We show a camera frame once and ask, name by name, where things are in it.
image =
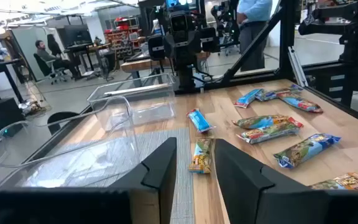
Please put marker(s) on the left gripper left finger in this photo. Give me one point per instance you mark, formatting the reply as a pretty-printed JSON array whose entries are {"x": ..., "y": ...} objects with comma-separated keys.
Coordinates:
[{"x": 73, "y": 205}]

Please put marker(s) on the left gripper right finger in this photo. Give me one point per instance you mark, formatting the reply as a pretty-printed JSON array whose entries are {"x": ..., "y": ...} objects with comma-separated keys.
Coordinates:
[{"x": 259, "y": 202}]

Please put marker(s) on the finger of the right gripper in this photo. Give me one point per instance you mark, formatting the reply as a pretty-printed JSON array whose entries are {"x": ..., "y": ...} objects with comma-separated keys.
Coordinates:
[
  {"x": 156, "y": 47},
  {"x": 209, "y": 39}
]

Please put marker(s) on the blue granola bar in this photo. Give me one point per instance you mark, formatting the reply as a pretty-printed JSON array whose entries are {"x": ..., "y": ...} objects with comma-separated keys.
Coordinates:
[
  {"x": 199, "y": 120},
  {"x": 247, "y": 98}
]

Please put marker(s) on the green red granola bar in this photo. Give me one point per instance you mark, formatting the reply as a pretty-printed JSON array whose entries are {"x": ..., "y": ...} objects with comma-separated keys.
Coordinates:
[
  {"x": 270, "y": 132},
  {"x": 300, "y": 102}
]

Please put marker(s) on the background black robot arm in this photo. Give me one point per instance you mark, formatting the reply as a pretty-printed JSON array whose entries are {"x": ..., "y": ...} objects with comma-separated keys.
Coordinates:
[{"x": 224, "y": 15}]

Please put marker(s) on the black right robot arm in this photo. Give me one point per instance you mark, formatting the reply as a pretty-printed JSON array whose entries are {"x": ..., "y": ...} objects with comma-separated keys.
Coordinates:
[{"x": 186, "y": 79}]

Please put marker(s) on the wooden workbench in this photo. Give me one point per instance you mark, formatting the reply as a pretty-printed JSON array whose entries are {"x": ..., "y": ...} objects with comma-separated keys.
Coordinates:
[{"x": 138, "y": 64}]

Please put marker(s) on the red storage shelf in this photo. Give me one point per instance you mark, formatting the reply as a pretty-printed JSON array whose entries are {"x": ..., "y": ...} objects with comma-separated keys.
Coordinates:
[{"x": 123, "y": 35}]

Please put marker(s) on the clear plastic bin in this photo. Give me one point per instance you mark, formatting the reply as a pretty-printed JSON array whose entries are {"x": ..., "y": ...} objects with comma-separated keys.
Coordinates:
[
  {"x": 73, "y": 161},
  {"x": 141, "y": 105}
]

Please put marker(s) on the person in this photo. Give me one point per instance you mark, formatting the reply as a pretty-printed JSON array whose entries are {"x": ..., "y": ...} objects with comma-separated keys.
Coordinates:
[
  {"x": 253, "y": 31},
  {"x": 47, "y": 56}
]

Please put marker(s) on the black computer monitor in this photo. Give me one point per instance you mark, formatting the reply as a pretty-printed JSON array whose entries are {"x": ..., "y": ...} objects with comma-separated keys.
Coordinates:
[{"x": 75, "y": 35}]

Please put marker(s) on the grey woven placemat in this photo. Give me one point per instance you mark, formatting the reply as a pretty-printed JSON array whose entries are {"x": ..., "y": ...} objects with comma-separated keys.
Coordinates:
[{"x": 179, "y": 174}]

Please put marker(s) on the black round stool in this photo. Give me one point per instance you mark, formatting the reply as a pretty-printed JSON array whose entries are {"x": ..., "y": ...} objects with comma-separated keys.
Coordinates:
[{"x": 61, "y": 119}]

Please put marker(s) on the silver aluminium bar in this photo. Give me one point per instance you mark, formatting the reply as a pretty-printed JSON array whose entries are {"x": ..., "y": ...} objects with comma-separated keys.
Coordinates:
[{"x": 297, "y": 67}]

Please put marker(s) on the black office chair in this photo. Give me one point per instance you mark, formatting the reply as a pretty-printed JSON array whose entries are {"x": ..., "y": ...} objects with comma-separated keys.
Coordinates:
[
  {"x": 54, "y": 45},
  {"x": 43, "y": 67}
]

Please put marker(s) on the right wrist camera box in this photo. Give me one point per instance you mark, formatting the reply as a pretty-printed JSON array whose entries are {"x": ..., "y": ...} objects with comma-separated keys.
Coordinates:
[{"x": 179, "y": 23}]

